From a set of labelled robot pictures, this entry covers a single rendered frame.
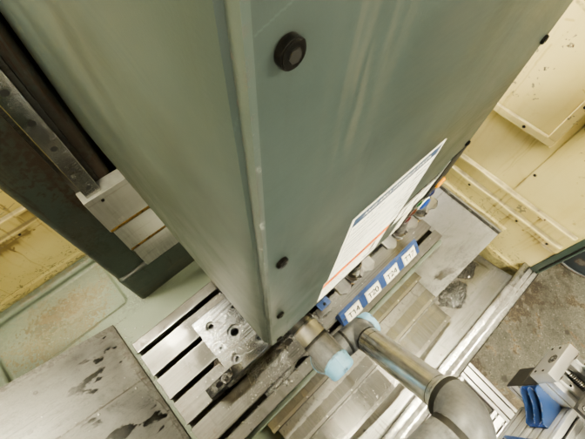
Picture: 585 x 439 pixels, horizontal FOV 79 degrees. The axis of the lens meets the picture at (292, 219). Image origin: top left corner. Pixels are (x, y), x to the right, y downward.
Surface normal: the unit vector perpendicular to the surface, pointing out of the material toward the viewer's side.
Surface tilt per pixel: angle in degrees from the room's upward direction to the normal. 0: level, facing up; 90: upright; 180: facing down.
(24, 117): 90
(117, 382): 24
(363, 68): 90
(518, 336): 0
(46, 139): 90
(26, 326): 0
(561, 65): 90
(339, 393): 8
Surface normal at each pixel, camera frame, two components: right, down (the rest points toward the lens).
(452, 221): -0.26, -0.18
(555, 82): -0.73, 0.59
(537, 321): 0.04, -0.46
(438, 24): 0.68, 0.66
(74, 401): 0.34, -0.65
